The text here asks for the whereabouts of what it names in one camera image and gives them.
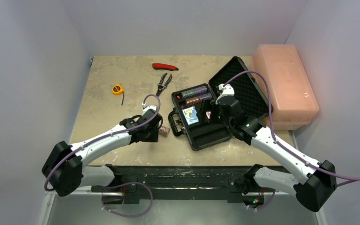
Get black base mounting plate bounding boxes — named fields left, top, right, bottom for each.
left=93, top=166, right=272, bottom=203

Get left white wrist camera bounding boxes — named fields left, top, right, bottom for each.
left=142, top=105, right=158, bottom=116

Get black poker set case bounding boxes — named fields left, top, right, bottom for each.
left=168, top=56, right=272, bottom=150

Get purple chip stack in case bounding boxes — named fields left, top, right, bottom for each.
left=194, top=86, right=208, bottom=96

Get red playing card deck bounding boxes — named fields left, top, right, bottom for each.
left=205, top=111, right=211, bottom=119

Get pink plastic storage bin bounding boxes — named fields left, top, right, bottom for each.
left=251, top=44, right=319, bottom=130

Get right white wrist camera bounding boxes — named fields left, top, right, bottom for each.
left=215, top=83, right=234, bottom=105

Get red utility knife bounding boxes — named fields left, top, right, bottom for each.
left=152, top=63, right=179, bottom=71

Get brown 100 chip stack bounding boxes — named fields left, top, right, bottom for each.
left=186, top=97, right=200, bottom=106

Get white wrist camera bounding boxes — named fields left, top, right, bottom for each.
left=142, top=105, right=158, bottom=116
left=215, top=83, right=234, bottom=105

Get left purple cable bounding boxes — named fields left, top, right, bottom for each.
left=44, top=94, right=162, bottom=192

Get green blue chip stack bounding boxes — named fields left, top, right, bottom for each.
left=181, top=90, right=195, bottom=99

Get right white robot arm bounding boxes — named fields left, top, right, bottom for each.
left=199, top=96, right=337, bottom=212

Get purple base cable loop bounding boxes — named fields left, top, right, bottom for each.
left=101, top=181, right=154, bottom=218

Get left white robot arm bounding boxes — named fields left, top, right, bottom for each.
left=42, top=105, right=162, bottom=196

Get blue playing card deck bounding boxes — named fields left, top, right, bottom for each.
left=181, top=106, right=200, bottom=125

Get orange blue chip stack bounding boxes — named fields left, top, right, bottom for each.
left=158, top=126, right=171, bottom=137

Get yellow tape measure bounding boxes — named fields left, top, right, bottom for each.
left=111, top=83, right=125, bottom=105

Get purple 500 chip stack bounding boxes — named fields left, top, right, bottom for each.
left=198, top=93, right=212, bottom=103

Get black grey pliers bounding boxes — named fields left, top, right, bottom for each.
left=156, top=73, right=173, bottom=97

